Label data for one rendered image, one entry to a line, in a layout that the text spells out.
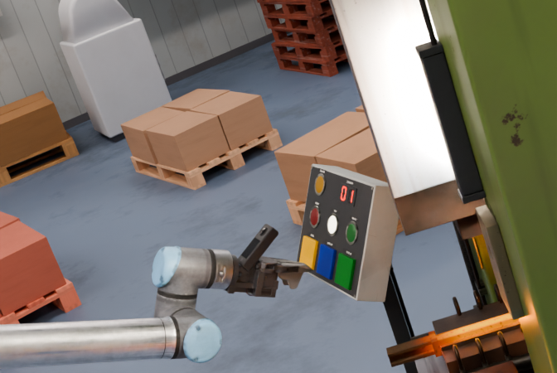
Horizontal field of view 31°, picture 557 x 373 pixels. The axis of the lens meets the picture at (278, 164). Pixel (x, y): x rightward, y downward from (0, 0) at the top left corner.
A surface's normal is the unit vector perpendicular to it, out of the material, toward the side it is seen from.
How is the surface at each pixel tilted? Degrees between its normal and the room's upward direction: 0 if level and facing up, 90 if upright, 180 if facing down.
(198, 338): 92
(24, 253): 90
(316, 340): 0
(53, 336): 59
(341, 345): 0
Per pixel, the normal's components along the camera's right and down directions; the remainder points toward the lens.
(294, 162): -0.76, 0.43
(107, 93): 0.40, 0.15
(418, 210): 0.01, 0.31
